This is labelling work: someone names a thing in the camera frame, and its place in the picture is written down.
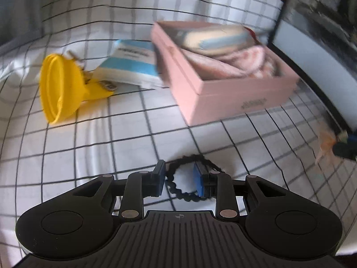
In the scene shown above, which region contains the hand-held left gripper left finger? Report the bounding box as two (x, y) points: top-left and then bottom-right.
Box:
(71, 160), (166, 218)

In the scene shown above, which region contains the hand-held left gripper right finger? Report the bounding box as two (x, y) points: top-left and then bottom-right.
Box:
(193, 162), (289, 218)

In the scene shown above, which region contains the black hair tie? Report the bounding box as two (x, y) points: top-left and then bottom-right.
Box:
(164, 154), (224, 201)

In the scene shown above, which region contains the pink cardboard box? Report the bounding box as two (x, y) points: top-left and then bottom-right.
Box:
(151, 21), (300, 126)

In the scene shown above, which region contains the pink fuzzy cloth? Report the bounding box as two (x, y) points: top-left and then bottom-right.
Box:
(183, 45), (282, 80)

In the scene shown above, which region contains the cream and blue sponge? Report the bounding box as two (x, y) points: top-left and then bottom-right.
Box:
(181, 25), (251, 55)

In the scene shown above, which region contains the blue white carton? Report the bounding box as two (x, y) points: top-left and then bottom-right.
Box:
(92, 39), (165, 88)

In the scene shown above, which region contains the yellow funnel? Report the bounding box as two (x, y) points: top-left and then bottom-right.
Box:
(39, 54), (116, 125)

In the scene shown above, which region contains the orange feathery tuft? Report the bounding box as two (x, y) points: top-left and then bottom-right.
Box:
(315, 130), (339, 165)

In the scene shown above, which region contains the small dark object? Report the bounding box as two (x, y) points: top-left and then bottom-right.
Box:
(333, 134), (357, 161)

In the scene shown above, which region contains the black framed screen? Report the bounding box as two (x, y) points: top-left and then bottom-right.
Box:
(268, 17), (357, 134)

